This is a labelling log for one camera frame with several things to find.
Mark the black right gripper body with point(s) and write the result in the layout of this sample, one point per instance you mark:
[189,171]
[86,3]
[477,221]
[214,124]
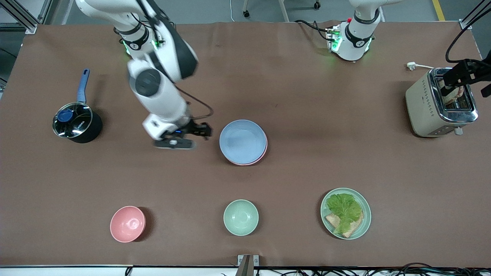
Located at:
[195,128]

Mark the small green deep bowl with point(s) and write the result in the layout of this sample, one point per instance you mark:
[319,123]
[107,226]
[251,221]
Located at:
[241,217]

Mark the green plate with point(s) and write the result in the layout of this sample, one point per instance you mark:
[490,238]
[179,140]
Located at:
[366,214]

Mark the green lettuce leaf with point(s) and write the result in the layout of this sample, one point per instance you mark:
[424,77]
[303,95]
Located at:
[345,211]

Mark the left arm base control box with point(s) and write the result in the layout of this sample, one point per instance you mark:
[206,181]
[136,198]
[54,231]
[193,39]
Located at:
[333,38]

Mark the wheeled stand legs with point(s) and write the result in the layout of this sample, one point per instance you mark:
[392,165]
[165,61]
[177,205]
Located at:
[285,13]

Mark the glass lid with blue knob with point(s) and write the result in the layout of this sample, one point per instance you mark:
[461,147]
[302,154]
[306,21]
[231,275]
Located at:
[73,120]

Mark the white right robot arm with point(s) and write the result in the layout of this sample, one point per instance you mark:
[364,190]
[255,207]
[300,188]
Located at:
[161,92]

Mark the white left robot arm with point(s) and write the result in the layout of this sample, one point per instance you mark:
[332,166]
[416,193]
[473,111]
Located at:
[355,38]

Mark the metal table edge bracket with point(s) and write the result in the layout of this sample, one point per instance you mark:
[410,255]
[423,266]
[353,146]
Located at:
[245,264]

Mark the right arm base control box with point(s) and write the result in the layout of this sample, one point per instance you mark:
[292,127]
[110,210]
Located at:
[157,45]

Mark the brown bread slice in toaster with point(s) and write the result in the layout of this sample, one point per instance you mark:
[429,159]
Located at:
[454,96]

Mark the toasted bread slice on plate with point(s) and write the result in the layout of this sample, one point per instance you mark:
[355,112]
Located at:
[332,219]

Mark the small pink deep bowl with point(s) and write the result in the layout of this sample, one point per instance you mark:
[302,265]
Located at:
[127,224]

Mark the pink shallow bowl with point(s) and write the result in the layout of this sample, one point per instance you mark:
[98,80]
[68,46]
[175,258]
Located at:
[259,160]

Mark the beige chrome toaster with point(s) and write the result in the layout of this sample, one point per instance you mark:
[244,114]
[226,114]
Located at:
[420,103]

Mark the aluminium frame post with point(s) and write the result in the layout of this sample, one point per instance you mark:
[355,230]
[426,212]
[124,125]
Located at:
[30,29]
[465,25]

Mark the blue shallow bowl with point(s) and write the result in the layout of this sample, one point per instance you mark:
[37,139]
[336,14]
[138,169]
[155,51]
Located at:
[242,142]

